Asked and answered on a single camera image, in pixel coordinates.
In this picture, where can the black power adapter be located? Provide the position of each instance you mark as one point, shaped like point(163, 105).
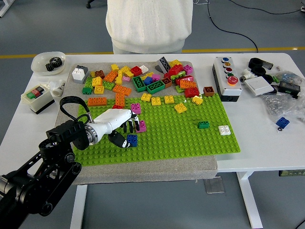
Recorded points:
point(289, 87)

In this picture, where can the white furniture frame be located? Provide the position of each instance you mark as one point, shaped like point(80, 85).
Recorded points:
point(4, 9)

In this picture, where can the white pipe fitting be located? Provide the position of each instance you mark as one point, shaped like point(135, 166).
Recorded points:
point(246, 74)
point(58, 88)

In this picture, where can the grey building brick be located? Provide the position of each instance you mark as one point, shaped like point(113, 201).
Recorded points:
point(85, 71)

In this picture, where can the clear bag of screws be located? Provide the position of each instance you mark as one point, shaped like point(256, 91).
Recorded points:
point(281, 105)

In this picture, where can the lime green brick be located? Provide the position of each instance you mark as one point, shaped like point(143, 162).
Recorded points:
point(177, 76)
point(108, 85)
point(88, 82)
point(179, 89)

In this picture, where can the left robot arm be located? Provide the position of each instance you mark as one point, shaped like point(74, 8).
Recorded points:
point(66, 136)

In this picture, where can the grey-brown mat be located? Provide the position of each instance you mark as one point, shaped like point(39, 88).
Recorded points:
point(143, 173)

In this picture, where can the upturned brown brick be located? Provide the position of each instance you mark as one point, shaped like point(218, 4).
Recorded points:
point(166, 82)

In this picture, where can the tall white brick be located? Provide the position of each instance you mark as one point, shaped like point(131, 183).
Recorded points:
point(78, 74)

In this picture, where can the green plastic clip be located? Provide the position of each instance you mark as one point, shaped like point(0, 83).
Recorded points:
point(275, 78)

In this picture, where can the white wall switch plate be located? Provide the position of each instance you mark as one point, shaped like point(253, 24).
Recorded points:
point(258, 86)

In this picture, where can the clear bag with blue parts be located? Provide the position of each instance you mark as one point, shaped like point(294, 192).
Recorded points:
point(289, 76)

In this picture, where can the white plastic bowl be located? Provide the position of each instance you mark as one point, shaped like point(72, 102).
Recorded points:
point(38, 63)

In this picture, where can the small pink brick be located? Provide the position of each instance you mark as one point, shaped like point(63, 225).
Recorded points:
point(126, 78)

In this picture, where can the white building brick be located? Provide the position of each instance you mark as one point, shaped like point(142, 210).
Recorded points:
point(225, 130)
point(144, 69)

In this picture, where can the blue building brick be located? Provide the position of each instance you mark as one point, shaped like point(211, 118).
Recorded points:
point(283, 121)
point(132, 140)
point(147, 81)

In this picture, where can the yellow building brick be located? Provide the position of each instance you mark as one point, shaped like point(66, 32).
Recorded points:
point(124, 69)
point(97, 81)
point(146, 75)
point(118, 79)
point(129, 74)
point(155, 101)
point(197, 100)
point(114, 67)
point(169, 99)
point(175, 63)
point(145, 97)
point(180, 108)

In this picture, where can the small dark green brick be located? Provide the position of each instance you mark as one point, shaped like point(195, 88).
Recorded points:
point(204, 124)

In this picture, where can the orange eight-stud brick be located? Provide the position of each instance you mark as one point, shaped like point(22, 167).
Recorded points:
point(97, 101)

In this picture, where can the white push-button control box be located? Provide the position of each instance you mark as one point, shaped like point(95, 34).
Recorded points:
point(226, 83)

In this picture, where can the brown building brick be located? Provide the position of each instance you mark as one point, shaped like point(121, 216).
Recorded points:
point(100, 74)
point(208, 91)

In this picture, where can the red building brick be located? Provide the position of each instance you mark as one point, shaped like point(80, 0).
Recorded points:
point(187, 78)
point(117, 107)
point(175, 69)
point(191, 92)

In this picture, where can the upturned dark green brick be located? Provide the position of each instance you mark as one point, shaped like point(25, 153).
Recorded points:
point(139, 84)
point(156, 86)

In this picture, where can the orange building brick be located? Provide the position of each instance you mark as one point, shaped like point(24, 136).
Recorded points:
point(110, 76)
point(120, 99)
point(188, 84)

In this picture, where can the upturned yellow brick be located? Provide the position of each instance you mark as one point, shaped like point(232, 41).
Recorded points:
point(99, 89)

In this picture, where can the long orange brick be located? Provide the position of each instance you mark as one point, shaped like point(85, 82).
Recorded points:
point(122, 90)

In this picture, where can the upturned red brick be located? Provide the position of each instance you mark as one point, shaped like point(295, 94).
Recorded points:
point(136, 70)

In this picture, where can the white red-green switch box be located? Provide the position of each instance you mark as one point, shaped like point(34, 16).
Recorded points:
point(38, 102)

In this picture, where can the small yellow brick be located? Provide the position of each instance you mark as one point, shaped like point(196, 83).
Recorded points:
point(92, 74)

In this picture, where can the black tape roll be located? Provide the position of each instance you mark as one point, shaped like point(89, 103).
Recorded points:
point(255, 62)
point(268, 78)
point(258, 70)

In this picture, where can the person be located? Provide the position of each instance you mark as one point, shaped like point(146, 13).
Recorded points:
point(149, 23)

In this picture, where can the table height controller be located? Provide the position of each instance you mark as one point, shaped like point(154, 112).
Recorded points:
point(291, 173)

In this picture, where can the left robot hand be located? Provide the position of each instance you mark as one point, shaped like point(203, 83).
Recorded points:
point(113, 119)

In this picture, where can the white table leg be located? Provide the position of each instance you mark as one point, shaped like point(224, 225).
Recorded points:
point(250, 202)
point(78, 207)

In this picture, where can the black chair base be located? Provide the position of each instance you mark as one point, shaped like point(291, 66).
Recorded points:
point(89, 4)

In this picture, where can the green studded baseplate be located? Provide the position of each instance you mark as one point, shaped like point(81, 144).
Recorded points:
point(178, 140)

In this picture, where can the small dark block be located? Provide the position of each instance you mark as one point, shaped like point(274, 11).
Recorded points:
point(268, 65)

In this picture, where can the grey long brick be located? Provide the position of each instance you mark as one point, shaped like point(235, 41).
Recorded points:
point(164, 63)

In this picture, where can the pink building brick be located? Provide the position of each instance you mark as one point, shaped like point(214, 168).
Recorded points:
point(156, 76)
point(135, 108)
point(143, 126)
point(188, 69)

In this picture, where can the black gear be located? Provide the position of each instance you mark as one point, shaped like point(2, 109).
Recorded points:
point(50, 66)
point(57, 62)

